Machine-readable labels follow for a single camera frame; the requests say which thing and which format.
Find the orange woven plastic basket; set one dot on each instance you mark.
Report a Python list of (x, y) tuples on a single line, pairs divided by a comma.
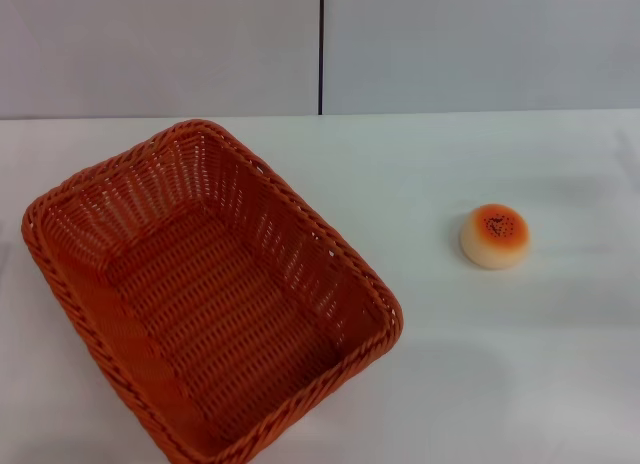
[(210, 304)]

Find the round toy bread bun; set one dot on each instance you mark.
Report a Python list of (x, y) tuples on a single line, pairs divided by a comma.
[(492, 241)]

